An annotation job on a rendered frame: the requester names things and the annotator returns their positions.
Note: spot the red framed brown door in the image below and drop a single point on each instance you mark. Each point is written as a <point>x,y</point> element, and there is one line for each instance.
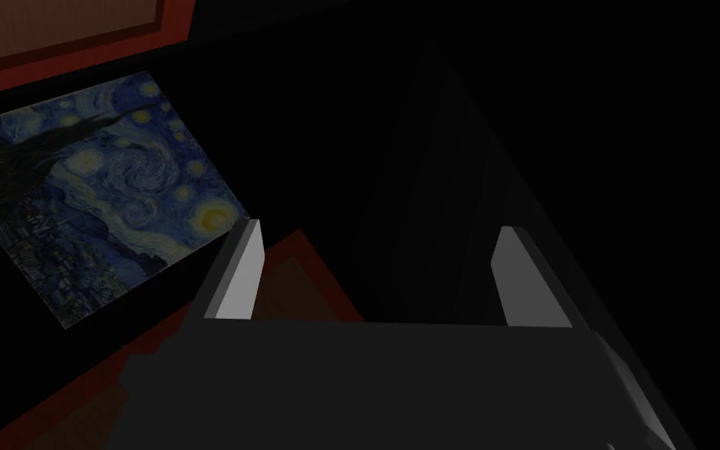
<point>297,287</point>
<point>54,34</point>

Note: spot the blue starry night painting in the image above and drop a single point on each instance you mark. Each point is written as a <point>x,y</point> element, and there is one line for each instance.
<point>104,187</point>

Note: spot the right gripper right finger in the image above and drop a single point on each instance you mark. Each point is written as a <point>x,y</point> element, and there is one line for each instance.
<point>532,284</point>

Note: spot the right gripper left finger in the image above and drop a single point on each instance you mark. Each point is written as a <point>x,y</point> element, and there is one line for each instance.
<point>239,281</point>

